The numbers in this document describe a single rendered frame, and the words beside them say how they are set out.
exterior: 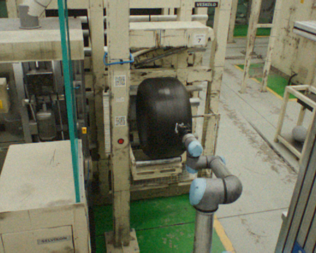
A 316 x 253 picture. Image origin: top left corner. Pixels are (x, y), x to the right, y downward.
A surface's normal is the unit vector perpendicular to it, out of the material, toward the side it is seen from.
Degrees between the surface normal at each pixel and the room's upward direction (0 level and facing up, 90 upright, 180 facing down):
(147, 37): 90
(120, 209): 90
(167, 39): 90
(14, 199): 0
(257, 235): 0
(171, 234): 0
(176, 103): 47
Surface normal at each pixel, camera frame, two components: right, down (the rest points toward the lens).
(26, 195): 0.02, -0.90
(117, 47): 0.21, 0.43
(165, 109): 0.18, -0.22
